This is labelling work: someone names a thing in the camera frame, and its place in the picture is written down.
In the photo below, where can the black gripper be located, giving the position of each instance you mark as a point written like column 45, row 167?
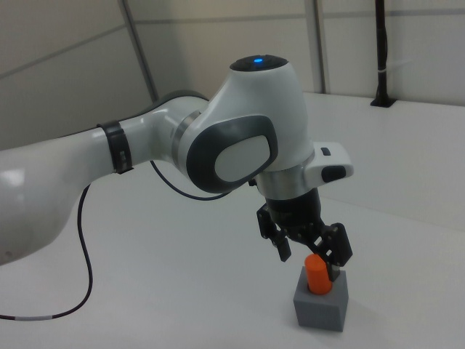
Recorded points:
column 296, row 218

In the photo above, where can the orange cylinder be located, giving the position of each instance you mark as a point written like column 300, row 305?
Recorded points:
column 316, row 278

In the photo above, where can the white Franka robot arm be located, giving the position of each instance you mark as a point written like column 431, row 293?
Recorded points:
column 254, row 105

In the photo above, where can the grey block with round hole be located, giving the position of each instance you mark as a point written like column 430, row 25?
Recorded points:
column 319, row 312

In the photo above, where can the black pole with base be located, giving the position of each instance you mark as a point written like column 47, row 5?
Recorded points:
column 381, row 36

